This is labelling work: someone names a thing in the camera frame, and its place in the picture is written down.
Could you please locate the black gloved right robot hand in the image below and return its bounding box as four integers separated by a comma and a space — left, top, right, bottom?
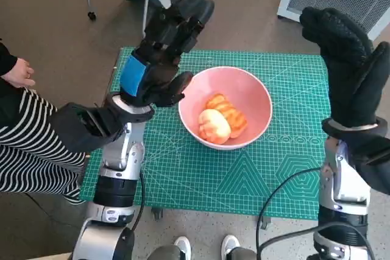
299, 6, 390, 128

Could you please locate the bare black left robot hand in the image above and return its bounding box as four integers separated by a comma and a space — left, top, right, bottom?
118, 0, 216, 109

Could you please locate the round toy bread bun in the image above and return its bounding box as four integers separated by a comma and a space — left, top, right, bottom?
198, 108, 232, 144

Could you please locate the pink bowl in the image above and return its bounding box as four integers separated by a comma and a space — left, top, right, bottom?
178, 66, 273, 150

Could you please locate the oblong striped toy bread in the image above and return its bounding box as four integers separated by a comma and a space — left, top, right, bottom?
203, 93, 247, 139

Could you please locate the green cutting mat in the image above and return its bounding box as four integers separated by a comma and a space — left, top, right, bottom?
79, 47, 332, 221

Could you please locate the person's hand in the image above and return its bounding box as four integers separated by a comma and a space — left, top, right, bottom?
2, 57, 36, 88

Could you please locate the person in striped clothing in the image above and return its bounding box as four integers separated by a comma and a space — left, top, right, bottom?
0, 40, 89, 206

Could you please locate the person with white shoes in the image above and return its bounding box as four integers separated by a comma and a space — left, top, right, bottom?
147, 234, 257, 260

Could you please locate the tan cardboard box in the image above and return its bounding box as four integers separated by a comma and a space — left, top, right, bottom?
45, 252, 74, 260

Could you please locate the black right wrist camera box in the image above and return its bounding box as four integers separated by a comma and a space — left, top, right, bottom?
346, 133, 390, 195

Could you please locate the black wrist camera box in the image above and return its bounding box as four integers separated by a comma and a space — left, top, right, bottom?
50, 102, 126, 153
346, 133, 390, 195

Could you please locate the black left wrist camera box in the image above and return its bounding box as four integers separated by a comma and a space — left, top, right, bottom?
50, 102, 126, 153

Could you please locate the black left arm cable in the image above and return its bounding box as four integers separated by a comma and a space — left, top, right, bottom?
120, 173, 146, 260

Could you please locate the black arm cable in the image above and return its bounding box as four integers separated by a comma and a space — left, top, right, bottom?
257, 222, 377, 260
120, 173, 146, 260

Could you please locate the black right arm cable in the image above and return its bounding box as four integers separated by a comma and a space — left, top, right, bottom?
257, 222, 377, 260

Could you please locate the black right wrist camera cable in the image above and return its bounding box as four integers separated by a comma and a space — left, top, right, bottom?
255, 167, 321, 260

